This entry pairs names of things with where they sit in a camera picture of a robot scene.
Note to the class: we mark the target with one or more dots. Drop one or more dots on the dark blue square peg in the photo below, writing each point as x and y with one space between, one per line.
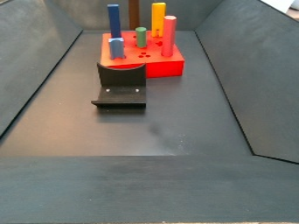
113 8

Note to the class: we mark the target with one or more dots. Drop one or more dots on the red peg board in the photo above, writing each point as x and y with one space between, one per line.
160 66

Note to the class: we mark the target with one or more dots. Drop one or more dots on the yellow arch peg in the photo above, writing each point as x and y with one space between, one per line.
158 19

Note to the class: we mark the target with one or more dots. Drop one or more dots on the light blue arch peg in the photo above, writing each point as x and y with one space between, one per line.
117 48

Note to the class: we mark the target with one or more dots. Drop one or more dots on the black plastic holder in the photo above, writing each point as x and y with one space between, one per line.
122 87

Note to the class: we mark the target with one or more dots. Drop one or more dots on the green cylinder peg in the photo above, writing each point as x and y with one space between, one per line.
141 37

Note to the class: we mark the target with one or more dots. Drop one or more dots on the brown oval peg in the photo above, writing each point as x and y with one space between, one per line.
134 14

